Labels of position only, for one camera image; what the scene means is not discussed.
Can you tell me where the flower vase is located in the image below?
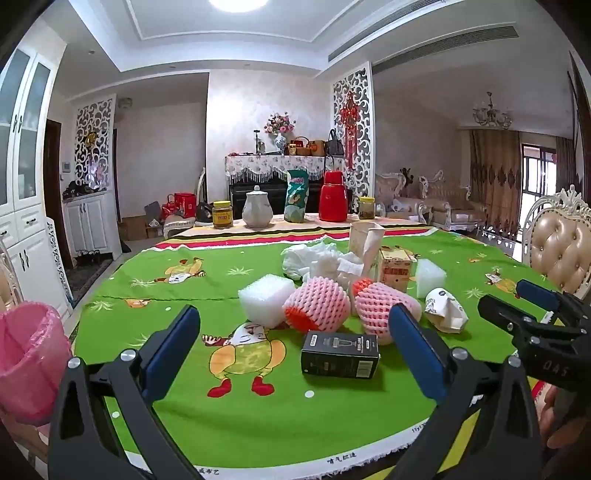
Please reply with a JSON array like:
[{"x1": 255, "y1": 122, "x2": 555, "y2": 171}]
[{"x1": 264, "y1": 112, "x2": 296, "y2": 155}]

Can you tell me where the red thermos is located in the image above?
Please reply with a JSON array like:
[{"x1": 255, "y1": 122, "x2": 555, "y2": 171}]
[{"x1": 318, "y1": 171, "x2": 348, "y2": 222}]

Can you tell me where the ceiling air vent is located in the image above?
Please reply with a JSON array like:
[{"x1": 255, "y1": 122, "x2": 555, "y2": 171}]
[{"x1": 328, "y1": 25, "x2": 520, "y2": 75}]

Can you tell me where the red gift box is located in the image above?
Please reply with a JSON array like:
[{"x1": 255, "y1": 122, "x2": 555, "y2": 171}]
[{"x1": 173, "y1": 192, "x2": 197, "y2": 217}]

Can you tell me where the red knot ornament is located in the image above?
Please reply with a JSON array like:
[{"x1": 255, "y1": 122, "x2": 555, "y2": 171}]
[{"x1": 340, "y1": 91, "x2": 361, "y2": 171}]

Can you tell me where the floral lace cloth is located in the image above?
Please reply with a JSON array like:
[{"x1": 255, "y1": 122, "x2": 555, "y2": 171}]
[{"x1": 225, "y1": 154, "x2": 347, "y2": 183}]

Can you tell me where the green snack bag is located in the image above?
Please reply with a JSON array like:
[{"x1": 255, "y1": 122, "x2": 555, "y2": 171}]
[{"x1": 283, "y1": 169, "x2": 309, "y2": 223}]

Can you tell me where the dark wooden door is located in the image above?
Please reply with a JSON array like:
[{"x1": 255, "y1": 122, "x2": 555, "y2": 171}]
[{"x1": 45, "y1": 119, "x2": 75, "y2": 271}]

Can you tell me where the white chair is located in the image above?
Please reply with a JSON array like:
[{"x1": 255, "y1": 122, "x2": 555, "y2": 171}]
[{"x1": 161, "y1": 167, "x2": 208, "y2": 239}]

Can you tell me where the black cardboard box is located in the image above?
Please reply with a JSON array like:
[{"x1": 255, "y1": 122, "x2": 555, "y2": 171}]
[{"x1": 301, "y1": 330, "x2": 380, "y2": 380}]

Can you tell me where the pink lined trash bin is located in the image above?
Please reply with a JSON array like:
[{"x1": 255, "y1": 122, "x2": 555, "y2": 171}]
[{"x1": 0, "y1": 301, "x2": 75, "y2": 428}]

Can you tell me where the green printed tablecloth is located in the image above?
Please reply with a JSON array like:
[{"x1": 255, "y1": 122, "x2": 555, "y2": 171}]
[{"x1": 74, "y1": 226, "x2": 568, "y2": 472}]

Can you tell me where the brown carton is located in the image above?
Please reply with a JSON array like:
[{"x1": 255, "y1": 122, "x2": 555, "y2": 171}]
[{"x1": 376, "y1": 247, "x2": 417, "y2": 294}]

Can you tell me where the pink foam fruit net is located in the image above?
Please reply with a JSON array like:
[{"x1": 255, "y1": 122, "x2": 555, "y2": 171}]
[
  {"x1": 283, "y1": 276, "x2": 352, "y2": 333},
  {"x1": 352, "y1": 277, "x2": 422, "y2": 346}
]

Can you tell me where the person's right hand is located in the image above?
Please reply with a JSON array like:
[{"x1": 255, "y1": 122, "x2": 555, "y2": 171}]
[{"x1": 538, "y1": 384, "x2": 591, "y2": 457}]

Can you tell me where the brown curtain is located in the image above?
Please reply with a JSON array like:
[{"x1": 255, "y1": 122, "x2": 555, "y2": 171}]
[{"x1": 470, "y1": 129, "x2": 522, "y2": 215}]

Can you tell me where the white lattice panel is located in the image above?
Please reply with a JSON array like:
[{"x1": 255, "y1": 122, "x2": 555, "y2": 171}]
[{"x1": 46, "y1": 217, "x2": 75, "y2": 315}]

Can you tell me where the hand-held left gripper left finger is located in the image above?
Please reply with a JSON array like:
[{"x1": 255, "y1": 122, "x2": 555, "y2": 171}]
[{"x1": 48, "y1": 305, "x2": 218, "y2": 480}]

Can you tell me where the window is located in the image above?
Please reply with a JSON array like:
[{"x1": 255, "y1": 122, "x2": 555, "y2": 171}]
[{"x1": 521, "y1": 144, "x2": 559, "y2": 204}]

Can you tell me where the white teapot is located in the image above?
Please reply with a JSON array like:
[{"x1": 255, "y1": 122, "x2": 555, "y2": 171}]
[{"x1": 242, "y1": 185, "x2": 274, "y2": 228}]

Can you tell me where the white shoe cabinet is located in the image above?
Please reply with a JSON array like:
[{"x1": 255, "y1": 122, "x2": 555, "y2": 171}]
[{"x1": 62, "y1": 191, "x2": 123, "y2": 268}]

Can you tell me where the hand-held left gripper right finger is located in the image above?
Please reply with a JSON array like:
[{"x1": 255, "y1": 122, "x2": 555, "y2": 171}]
[{"x1": 388, "y1": 304, "x2": 543, "y2": 480}]

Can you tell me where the crumpled printed paper cup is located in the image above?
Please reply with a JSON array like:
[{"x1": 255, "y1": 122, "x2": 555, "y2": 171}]
[{"x1": 424, "y1": 287, "x2": 468, "y2": 334}]

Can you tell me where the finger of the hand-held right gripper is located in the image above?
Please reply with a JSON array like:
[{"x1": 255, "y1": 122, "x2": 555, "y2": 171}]
[
  {"x1": 477, "y1": 294, "x2": 555, "y2": 344},
  {"x1": 516, "y1": 279, "x2": 573, "y2": 319}
]

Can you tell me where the white plastic bag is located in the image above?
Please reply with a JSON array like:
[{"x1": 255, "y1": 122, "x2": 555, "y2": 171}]
[{"x1": 281, "y1": 242, "x2": 345, "y2": 281}]

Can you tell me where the white lattice screen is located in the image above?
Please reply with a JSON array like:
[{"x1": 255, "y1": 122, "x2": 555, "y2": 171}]
[
  {"x1": 74, "y1": 95, "x2": 117, "y2": 192},
  {"x1": 332, "y1": 62, "x2": 375, "y2": 199}
]

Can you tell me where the white foam sheet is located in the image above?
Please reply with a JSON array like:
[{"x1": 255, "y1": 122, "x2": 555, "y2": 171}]
[{"x1": 414, "y1": 258, "x2": 448, "y2": 300}]

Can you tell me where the yellow label jar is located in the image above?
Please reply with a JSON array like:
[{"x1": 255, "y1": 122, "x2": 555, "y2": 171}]
[{"x1": 212, "y1": 200, "x2": 233, "y2": 229}]

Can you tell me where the crushed gold print paper cup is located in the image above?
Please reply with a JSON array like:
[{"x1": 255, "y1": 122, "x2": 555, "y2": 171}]
[{"x1": 348, "y1": 220, "x2": 386, "y2": 282}]

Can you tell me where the beige tufted chair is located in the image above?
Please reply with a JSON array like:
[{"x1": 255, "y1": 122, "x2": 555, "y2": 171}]
[{"x1": 522, "y1": 185, "x2": 591, "y2": 296}]

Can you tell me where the chandelier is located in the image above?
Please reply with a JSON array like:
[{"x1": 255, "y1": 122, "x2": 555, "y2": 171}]
[{"x1": 472, "y1": 91, "x2": 513, "y2": 130}]

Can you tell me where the ornate beige sofa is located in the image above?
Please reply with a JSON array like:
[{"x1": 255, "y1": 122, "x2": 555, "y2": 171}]
[{"x1": 374, "y1": 171, "x2": 485, "y2": 229}]

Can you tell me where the white bubble foam block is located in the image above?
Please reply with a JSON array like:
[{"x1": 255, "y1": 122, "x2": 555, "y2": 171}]
[{"x1": 238, "y1": 274, "x2": 296, "y2": 329}]

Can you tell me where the dark doormat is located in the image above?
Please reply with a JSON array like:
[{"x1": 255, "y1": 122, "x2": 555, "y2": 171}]
[{"x1": 65, "y1": 258, "x2": 114, "y2": 301}]

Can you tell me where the black piano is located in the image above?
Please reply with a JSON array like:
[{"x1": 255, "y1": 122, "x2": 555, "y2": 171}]
[{"x1": 229, "y1": 178, "x2": 324, "y2": 219}]

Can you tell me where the tall white glass cabinet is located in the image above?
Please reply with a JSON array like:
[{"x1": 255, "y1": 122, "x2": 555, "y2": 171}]
[{"x1": 0, "y1": 32, "x2": 70, "y2": 315}]

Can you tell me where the striped tablecloth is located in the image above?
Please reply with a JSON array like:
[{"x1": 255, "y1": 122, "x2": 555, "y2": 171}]
[{"x1": 166, "y1": 213, "x2": 439, "y2": 241}]

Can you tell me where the round ceiling light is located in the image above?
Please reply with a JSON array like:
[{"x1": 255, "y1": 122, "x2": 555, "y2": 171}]
[{"x1": 208, "y1": 0, "x2": 271, "y2": 10}]

